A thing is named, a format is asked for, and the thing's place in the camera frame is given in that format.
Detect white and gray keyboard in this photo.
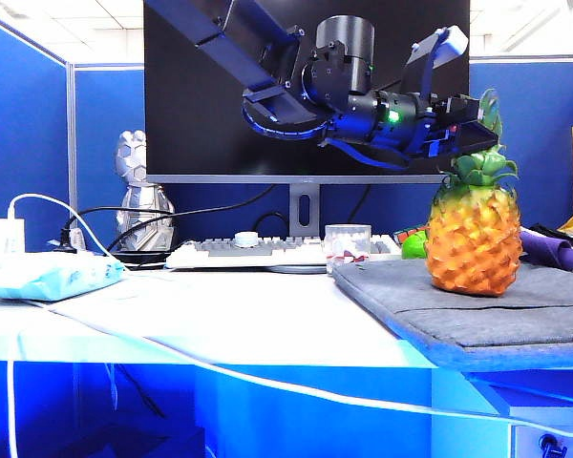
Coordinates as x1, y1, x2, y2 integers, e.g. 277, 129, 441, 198
164, 234, 402, 271

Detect green plastic apple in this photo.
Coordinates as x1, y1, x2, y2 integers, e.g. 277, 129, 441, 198
400, 233, 431, 261

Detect drawer cabinet with lock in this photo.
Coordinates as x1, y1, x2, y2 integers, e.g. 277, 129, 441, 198
505, 405, 573, 458

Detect Rubik's cube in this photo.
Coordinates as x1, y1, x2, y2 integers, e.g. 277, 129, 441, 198
393, 226, 429, 244

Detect clear plastic cup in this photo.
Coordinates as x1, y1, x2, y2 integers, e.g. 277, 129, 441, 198
323, 222, 372, 276

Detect purple cloth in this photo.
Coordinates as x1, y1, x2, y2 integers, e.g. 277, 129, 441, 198
520, 228, 573, 278

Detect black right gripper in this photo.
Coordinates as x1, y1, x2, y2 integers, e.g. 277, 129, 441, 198
408, 94, 501, 158

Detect plastic orange pineapple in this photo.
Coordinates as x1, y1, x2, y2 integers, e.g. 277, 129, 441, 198
423, 88, 524, 298

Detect black computer monitor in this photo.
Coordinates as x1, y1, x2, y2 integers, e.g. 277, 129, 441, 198
142, 0, 472, 186

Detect grey felt mat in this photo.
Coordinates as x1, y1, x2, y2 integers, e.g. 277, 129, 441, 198
331, 257, 573, 371

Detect long white cable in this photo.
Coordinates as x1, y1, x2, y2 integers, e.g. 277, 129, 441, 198
7, 298, 573, 458

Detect black monitor cable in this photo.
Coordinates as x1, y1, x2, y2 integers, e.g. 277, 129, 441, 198
347, 185, 371, 224
254, 212, 290, 238

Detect silver faceted figurine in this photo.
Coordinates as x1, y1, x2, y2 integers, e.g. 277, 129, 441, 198
114, 129, 177, 253

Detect blue tissue pack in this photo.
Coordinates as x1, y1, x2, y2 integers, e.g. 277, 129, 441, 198
0, 252, 126, 302

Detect black power cable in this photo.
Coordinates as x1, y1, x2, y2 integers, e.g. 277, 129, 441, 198
105, 184, 277, 254
59, 205, 176, 252

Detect gray monitor stand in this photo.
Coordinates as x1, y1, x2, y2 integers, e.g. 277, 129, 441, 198
266, 184, 329, 276

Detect white charger adapter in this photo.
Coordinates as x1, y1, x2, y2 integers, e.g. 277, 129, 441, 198
0, 218, 26, 259

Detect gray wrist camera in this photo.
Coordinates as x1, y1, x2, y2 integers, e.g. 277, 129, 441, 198
403, 26, 470, 104

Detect silver partition post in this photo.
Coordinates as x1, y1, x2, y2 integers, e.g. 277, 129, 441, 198
66, 61, 77, 230

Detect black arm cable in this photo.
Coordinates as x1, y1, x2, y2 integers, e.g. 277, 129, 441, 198
320, 136, 412, 172

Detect black object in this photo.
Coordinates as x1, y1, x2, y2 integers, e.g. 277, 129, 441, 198
528, 222, 573, 242

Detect thin white charger cable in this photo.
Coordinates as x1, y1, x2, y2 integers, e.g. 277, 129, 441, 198
8, 193, 125, 273

